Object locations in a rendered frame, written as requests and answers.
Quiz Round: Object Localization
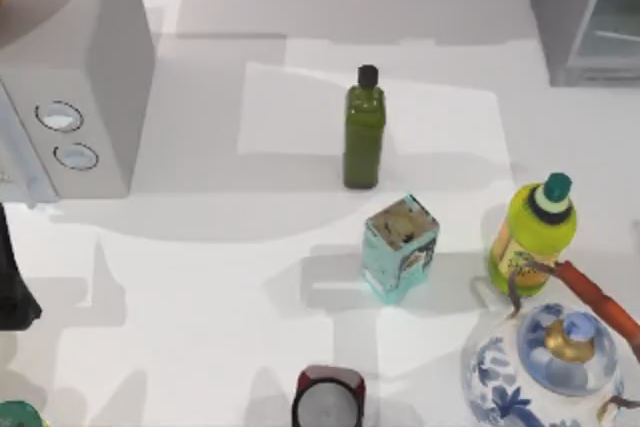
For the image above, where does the dark green bottle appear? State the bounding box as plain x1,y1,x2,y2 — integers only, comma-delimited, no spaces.
342,64,387,191

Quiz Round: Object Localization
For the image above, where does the light blue box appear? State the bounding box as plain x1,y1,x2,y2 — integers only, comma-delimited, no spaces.
361,192,441,306

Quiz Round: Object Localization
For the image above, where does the red and black cup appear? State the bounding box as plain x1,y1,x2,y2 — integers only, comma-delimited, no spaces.
291,364,367,427

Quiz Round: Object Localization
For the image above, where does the yellow-green bottle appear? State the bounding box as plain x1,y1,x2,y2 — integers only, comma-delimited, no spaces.
488,172,578,298

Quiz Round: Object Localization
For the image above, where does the smaller microwave knob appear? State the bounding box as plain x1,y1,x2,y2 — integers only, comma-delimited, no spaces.
53,142,100,170

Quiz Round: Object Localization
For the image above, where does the larger microwave knob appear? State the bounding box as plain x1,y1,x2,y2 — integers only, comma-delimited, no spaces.
34,100,85,133

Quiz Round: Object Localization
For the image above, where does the pale microwave oven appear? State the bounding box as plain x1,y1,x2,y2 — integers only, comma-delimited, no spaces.
0,0,155,210

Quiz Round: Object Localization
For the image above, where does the blue and white teapot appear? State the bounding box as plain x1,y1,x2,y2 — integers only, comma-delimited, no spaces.
460,260,640,427

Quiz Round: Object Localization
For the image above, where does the grey cabinet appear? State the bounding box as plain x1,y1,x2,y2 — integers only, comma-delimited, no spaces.
518,0,640,89

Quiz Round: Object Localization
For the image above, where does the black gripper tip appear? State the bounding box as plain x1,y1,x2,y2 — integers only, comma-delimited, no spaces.
0,202,43,332

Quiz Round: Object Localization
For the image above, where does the green round object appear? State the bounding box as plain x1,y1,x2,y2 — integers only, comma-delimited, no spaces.
0,400,45,427

